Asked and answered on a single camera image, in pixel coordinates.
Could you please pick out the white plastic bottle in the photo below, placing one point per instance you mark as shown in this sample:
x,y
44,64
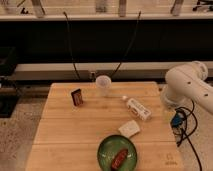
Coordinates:
x,y
137,108

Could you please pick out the green plate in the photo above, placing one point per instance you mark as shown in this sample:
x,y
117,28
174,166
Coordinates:
x,y
110,147

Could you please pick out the clear plastic cup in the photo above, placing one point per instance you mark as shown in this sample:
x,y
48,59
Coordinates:
x,y
103,83

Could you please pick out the red-brown snack bar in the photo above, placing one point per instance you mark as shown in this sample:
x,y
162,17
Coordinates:
x,y
119,159

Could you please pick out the white sponge block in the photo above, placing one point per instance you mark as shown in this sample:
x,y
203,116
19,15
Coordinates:
x,y
129,129

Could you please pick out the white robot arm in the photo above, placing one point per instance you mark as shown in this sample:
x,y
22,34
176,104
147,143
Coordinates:
x,y
187,81

